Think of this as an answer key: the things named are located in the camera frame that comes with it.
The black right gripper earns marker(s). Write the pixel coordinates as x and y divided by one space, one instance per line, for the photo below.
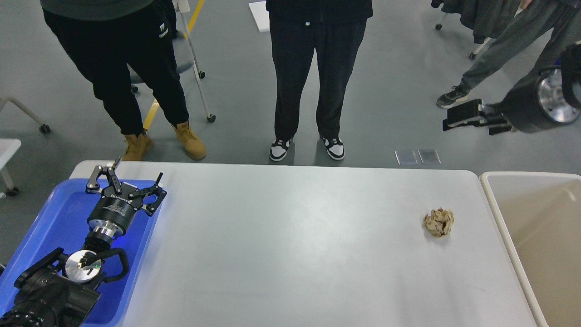
550 101

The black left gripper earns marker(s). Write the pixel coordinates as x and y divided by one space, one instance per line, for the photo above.
115 208

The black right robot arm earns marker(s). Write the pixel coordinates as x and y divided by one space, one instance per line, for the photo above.
569 59

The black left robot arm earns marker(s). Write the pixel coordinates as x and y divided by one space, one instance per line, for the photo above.
78 263

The right clear floor plate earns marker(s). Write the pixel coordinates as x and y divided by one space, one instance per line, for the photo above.
429 157

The clear floor plate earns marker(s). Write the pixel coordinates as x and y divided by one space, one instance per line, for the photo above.
406 157
429 157

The left clear floor plate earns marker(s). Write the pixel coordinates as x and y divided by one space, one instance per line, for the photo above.
406 157

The chair with dark coat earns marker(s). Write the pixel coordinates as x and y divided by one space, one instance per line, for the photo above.
486 18

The grey chair leg with castor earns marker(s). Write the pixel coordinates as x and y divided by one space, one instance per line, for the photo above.
43 127

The crumpled brown paper ball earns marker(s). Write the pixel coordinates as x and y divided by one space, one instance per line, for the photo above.
439 222

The person in grey trousers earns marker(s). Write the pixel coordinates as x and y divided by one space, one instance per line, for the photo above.
562 17

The beige plastic bin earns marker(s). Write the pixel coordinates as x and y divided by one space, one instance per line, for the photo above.
539 218

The white side table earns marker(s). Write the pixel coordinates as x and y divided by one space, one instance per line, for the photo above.
8 148

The person in tan boots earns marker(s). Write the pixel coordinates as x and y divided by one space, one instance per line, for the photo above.
106 39

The grey office chair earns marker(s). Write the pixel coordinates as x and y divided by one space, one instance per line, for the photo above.
185 54

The white board on floor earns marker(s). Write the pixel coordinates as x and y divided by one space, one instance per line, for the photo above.
260 15

